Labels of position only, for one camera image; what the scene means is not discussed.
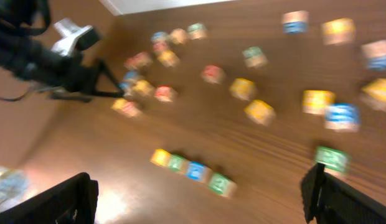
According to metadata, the wood block blue side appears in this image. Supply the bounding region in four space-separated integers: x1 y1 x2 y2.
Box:
282 11 309 34

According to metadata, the green L block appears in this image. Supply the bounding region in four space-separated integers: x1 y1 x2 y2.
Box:
187 23 207 40

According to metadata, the red A block upper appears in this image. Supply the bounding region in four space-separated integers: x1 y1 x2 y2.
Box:
153 41 169 55

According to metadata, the yellow block centre right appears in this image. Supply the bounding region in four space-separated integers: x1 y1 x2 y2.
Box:
244 100 276 126

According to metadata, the red 6 block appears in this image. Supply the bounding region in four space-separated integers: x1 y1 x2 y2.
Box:
133 52 153 68

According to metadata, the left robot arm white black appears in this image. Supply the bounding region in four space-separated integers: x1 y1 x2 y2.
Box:
0 0 125 103

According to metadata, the yellow block top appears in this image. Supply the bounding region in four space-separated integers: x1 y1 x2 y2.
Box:
321 18 355 45

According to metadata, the blue H block lower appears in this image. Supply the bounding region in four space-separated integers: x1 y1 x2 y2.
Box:
119 82 133 97

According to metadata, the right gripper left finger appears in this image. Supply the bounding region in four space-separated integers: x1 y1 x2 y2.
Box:
0 172 99 224

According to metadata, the wood block orange picture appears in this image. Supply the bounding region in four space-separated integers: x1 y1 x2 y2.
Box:
361 40 386 71

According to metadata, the blue h block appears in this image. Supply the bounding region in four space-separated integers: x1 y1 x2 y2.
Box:
119 82 133 97
123 70 142 83

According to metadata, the green Z block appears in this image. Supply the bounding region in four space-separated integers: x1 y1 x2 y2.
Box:
242 46 268 68

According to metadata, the yellow block beside blue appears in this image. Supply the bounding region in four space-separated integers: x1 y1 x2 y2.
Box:
303 90 335 115

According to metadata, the yellow block bottom left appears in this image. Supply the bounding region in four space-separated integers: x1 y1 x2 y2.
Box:
111 98 128 113

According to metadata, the blue P block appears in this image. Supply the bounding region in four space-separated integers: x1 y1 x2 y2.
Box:
185 161 212 184

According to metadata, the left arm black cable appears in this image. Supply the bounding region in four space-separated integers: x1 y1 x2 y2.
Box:
0 83 38 103

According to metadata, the red A block lower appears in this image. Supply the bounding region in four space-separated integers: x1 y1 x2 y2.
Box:
154 85 177 102

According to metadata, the yellow block left middle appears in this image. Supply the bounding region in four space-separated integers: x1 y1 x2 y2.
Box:
133 80 154 96

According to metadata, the blue block right centre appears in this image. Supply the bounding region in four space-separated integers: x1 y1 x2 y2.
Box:
324 103 360 132

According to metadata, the blue H block upper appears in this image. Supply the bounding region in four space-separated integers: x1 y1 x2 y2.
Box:
123 70 142 83

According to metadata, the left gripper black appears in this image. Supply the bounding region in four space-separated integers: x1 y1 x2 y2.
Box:
49 58 125 103

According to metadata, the red M block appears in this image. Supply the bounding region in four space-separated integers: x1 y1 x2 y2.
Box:
124 57 138 70

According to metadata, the red O block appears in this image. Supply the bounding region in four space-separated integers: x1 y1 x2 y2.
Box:
201 65 225 84

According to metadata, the yellow C block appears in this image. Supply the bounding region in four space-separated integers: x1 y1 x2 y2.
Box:
150 149 171 167

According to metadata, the green V block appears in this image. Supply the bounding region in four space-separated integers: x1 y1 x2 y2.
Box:
167 154 190 175

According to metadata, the red a block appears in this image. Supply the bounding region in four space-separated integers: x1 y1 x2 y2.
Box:
153 41 169 55
154 85 177 102

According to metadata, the plain wood yellow block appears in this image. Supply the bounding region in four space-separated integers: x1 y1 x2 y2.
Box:
169 28 188 45

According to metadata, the red I block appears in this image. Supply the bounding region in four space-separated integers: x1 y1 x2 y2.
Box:
121 101 141 118

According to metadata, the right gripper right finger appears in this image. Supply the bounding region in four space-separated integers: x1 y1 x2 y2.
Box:
301 163 386 224

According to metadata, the blue block top left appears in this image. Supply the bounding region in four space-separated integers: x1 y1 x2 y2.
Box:
151 31 168 44

